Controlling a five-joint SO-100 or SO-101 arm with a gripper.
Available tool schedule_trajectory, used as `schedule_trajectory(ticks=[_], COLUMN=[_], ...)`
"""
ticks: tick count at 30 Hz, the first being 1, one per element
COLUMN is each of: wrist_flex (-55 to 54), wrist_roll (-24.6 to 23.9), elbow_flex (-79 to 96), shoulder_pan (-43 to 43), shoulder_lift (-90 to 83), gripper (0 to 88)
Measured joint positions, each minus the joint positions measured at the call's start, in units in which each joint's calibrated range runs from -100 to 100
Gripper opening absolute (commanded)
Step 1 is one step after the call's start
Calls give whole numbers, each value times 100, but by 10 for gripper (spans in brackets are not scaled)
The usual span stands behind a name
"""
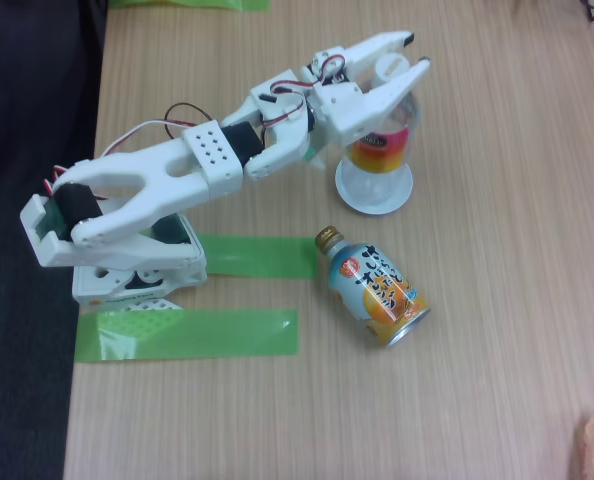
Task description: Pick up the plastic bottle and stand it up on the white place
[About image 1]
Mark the clear plastic bottle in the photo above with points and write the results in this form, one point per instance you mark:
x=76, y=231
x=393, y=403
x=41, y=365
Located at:
x=382, y=150

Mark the orange juice bottle can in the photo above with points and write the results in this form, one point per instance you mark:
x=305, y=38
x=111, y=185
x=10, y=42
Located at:
x=372, y=290

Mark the green paper label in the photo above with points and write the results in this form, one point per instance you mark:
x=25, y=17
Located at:
x=308, y=153

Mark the white round plate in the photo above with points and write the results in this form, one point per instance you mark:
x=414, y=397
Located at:
x=402, y=197

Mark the short green tape strip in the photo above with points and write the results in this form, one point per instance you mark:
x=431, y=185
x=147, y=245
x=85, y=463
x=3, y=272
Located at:
x=262, y=257

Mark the green tape at table edge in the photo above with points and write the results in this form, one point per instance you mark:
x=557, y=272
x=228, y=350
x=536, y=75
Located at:
x=187, y=4

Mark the long green tape strip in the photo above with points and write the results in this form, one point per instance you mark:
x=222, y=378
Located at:
x=217, y=334

